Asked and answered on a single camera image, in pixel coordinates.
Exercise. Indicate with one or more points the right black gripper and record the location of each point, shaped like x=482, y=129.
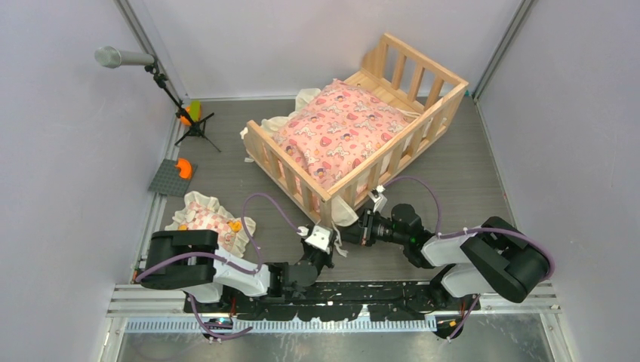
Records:
x=361, y=232

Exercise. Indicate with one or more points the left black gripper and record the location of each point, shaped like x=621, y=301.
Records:
x=328, y=256

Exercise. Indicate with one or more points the pink printed cushion with ties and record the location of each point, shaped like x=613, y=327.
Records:
x=338, y=144

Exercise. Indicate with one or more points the wooden slatted pet bed frame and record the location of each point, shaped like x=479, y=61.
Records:
x=414, y=82

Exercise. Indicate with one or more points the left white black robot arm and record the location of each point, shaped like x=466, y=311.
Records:
x=193, y=262

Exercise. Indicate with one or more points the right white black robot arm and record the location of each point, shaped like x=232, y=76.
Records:
x=491, y=258

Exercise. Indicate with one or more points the small checkered ruffled pillow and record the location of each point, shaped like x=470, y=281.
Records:
x=204, y=212

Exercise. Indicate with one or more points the orange curved toy piece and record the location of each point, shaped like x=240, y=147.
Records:
x=185, y=168

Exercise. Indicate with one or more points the grey building plate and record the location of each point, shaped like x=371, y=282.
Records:
x=167, y=182

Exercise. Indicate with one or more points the orange green toy ball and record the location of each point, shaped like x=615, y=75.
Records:
x=194, y=109

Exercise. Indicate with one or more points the silver microphone on tripod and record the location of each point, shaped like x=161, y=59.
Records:
x=114, y=58

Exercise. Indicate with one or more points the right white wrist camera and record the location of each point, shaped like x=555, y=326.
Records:
x=378, y=198

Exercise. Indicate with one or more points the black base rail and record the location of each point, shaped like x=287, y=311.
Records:
x=345, y=301

